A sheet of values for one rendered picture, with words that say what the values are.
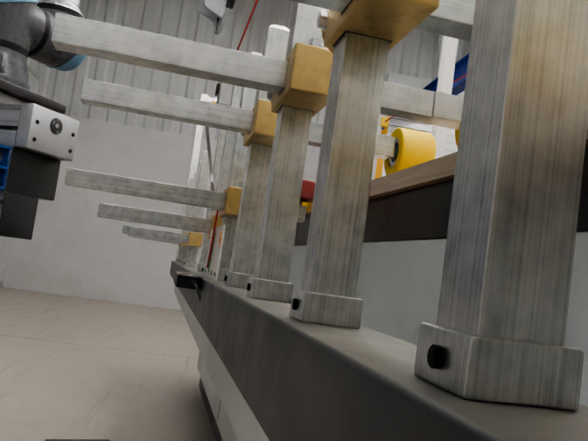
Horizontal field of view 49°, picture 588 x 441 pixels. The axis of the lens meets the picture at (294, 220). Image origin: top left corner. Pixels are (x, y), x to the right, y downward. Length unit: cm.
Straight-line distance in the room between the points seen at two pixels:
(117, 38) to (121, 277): 833
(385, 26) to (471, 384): 32
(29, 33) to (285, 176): 97
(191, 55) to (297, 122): 14
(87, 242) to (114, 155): 124
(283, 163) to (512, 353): 52
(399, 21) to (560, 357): 30
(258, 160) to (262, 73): 30
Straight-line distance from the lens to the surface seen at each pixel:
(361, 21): 49
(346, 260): 48
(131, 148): 910
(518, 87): 25
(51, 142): 142
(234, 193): 115
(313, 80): 68
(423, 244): 84
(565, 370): 25
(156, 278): 895
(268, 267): 72
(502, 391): 24
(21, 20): 158
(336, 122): 49
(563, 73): 26
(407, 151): 98
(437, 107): 75
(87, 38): 71
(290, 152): 73
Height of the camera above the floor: 74
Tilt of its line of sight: 5 degrees up
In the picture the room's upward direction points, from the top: 8 degrees clockwise
